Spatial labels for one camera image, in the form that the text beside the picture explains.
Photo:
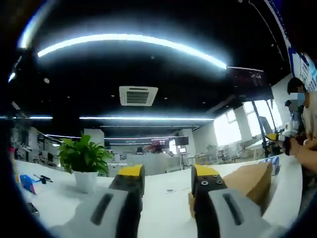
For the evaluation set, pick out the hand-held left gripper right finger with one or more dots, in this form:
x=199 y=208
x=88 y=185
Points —
x=205 y=198

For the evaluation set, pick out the small black item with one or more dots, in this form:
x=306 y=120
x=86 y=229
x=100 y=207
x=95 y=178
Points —
x=44 y=179

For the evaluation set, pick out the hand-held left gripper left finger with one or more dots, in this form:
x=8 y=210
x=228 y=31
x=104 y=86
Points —
x=128 y=193

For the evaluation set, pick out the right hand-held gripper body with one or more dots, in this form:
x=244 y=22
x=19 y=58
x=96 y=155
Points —
x=289 y=130

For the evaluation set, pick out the brown cardboard shoe box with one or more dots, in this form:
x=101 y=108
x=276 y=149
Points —
x=247 y=183

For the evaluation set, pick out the small blue box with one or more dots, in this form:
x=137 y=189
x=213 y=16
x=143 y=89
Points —
x=27 y=183

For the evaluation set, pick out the black tripod stand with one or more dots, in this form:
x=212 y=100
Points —
x=265 y=148

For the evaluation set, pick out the group of white office chairs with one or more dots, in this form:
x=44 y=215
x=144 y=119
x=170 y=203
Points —
x=223 y=153

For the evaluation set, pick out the white desk partition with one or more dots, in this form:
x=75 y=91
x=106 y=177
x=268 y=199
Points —
x=153 y=164

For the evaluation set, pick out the green plant in white pot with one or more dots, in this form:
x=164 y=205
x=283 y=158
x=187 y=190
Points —
x=85 y=181

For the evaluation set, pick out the person's right hand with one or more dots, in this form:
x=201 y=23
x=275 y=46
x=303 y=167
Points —
x=301 y=148

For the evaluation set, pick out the blue tissue pack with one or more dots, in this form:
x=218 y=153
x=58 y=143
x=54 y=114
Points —
x=275 y=164

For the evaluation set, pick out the blue white wall poster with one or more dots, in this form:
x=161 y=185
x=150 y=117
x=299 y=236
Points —
x=307 y=74

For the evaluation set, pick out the long ceiling light strip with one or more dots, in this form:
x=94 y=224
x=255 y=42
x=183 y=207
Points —
x=148 y=118
x=128 y=37

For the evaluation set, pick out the white ceiling air conditioner unit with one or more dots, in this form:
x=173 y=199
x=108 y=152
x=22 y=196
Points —
x=138 y=95

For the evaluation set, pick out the dark hanging display screen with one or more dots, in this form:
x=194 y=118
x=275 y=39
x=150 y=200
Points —
x=247 y=79

